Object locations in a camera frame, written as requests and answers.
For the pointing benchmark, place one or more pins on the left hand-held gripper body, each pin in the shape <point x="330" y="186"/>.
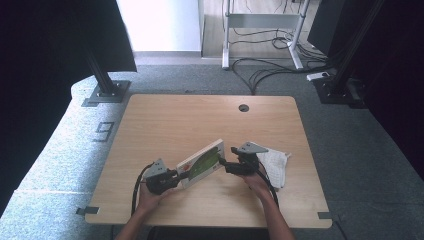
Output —
<point x="158" y="181"/>

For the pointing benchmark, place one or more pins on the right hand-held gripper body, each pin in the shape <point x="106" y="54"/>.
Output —
<point x="245" y="165"/>

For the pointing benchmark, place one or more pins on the caterpillar picture board book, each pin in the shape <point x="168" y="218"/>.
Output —
<point x="203" y="163"/>

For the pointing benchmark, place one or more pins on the person's left hand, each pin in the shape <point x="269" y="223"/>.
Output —
<point x="151" y="201"/>

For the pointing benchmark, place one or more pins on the person's right hand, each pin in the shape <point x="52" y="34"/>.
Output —
<point x="256" y="185"/>

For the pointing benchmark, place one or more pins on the white waffle cloth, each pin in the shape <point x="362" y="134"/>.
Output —
<point x="276" y="166"/>

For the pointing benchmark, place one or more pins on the grey tape piece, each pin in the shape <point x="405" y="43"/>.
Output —
<point x="88" y="210"/>

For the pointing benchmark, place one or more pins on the black metal stand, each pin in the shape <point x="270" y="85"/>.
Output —
<point x="340" y="90"/>
<point x="106" y="88"/>

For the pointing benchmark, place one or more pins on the white power strip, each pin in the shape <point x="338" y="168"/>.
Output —
<point x="317" y="76"/>

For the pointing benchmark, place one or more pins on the white panel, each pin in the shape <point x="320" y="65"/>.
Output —
<point x="160" y="23"/>

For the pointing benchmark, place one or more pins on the black curtain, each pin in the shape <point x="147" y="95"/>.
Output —
<point x="396" y="66"/>
<point x="36" y="83"/>

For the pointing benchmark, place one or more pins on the white desk frame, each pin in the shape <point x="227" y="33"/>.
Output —
<point x="260" y="20"/>

